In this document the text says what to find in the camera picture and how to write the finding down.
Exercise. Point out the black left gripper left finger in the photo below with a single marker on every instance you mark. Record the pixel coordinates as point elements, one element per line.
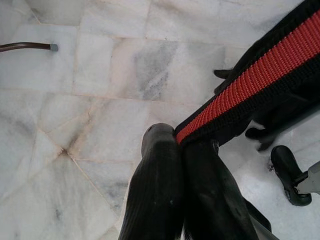
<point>155,187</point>

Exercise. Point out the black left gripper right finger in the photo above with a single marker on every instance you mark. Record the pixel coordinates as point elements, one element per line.
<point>212,200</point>

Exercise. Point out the black knit garment red stripe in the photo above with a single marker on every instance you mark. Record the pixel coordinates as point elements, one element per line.
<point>250,82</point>

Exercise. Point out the grey left robot leg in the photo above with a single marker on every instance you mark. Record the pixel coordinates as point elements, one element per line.
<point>287,170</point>

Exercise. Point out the brown rod grey cap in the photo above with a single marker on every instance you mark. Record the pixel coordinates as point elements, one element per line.
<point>25,46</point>

